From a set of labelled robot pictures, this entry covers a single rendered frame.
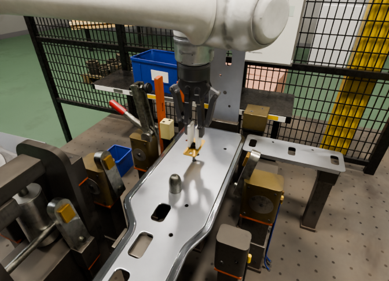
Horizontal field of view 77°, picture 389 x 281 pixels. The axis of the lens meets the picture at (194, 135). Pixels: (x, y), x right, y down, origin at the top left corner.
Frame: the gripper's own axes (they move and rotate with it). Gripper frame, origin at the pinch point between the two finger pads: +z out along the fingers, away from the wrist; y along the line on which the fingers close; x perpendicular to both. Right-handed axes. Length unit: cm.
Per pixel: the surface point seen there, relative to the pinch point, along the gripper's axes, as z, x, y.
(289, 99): 6, 48, 23
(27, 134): 109, 91, -232
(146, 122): -2.0, -1.8, -13.9
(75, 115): 109, 143, -215
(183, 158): 8.8, -0.2, -3.4
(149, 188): 8.8, -14.8, -6.7
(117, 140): 39, 35, -59
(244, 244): 9.8, -20.6, 19.3
